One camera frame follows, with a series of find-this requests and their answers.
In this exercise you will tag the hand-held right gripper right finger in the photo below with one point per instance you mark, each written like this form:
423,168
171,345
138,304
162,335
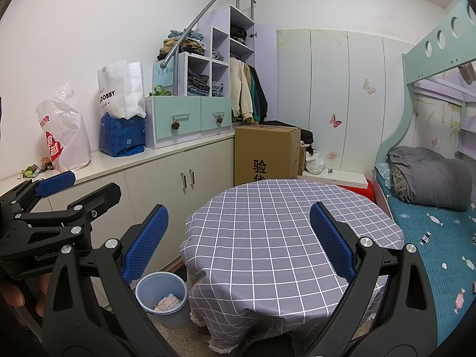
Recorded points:
333,241

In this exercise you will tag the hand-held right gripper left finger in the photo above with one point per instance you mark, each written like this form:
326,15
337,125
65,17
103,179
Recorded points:
147,243

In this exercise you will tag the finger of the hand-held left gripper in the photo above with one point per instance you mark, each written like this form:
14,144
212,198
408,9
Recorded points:
55,185
100,199

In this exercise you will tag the pale blue plastic bin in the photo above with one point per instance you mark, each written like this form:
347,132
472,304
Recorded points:
148,297

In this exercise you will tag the pale plastic wrapper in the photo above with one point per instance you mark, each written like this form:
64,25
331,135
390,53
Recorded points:
169,302

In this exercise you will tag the person's left hand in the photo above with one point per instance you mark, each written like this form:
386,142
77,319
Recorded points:
11,293

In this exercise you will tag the small green toy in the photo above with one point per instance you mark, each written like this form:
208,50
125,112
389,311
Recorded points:
28,173

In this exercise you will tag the white plastic bag red print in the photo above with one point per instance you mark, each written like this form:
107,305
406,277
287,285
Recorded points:
67,137

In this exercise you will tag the red plastic stool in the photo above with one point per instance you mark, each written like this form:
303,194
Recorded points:
362,191

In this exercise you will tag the white low cabinet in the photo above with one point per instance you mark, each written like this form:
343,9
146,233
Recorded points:
156,178

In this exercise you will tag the white low board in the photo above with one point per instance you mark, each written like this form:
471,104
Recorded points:
342,179

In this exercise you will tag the blue patterned bag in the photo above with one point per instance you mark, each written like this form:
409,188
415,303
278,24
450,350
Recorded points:
121,135

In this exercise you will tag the round table, checked purple cloth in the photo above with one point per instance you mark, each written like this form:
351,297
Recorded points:
260,238

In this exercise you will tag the faded pink flower sticker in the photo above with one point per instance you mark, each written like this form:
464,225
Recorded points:
331,155

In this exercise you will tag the small cardboard box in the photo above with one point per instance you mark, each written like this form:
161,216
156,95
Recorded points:
302,160

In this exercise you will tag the grey checked pillow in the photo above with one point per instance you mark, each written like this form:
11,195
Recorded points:
399,180

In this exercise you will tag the teal candy print bed sheet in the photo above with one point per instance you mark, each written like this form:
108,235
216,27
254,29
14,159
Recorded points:
435,253

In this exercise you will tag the large cardboard box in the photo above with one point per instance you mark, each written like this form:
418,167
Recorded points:
266,156

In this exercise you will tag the black bag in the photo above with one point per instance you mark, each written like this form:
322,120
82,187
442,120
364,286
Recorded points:
306,135

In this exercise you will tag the white paper shopping bag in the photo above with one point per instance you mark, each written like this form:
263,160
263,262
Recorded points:
119,89

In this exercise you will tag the large teal drawer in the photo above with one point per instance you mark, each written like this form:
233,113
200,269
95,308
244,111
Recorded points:
174,111

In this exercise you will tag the pink butterfly sticker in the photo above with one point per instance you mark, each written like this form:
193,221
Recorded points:
335,120

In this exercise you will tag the grey quilt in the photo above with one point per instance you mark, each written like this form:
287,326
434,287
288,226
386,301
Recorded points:
435,174

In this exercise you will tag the green plant ornament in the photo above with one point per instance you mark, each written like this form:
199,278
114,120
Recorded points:
160,91

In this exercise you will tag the pale teal paper sign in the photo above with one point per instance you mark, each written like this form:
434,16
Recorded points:
163,74

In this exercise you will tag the small teal drawer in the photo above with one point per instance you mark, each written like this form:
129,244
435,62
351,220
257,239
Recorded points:
215,109

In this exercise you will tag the dark folded clothes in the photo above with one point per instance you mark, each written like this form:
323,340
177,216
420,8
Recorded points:
197,81

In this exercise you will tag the pale butterfly sticker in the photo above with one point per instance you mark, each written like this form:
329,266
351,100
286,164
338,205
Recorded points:
369,86

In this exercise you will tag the dark hanging jacket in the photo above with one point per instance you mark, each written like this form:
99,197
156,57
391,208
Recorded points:
262,96

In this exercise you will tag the green hanging jacket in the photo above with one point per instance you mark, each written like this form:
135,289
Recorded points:
254,96

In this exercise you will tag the pile of folded clothes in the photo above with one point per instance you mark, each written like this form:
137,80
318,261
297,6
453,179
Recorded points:
186,44

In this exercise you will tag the cream hanging jacket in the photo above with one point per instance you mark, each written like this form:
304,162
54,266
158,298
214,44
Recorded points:
240,89

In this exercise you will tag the white wardrobe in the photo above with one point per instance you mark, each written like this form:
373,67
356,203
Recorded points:
327,63

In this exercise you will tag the purple stair shelf unit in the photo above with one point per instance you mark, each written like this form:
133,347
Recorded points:
266,52

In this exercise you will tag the grey metal handrail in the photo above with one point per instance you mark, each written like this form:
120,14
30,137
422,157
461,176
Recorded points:
202,16

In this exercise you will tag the black folded clothes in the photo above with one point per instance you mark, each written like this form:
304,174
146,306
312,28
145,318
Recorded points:
238,33

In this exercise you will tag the brown hanging cloth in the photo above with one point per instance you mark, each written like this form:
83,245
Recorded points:
469,72

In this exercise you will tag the teal bunk bed frame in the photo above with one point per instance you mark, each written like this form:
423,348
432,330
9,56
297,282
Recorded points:
420,59

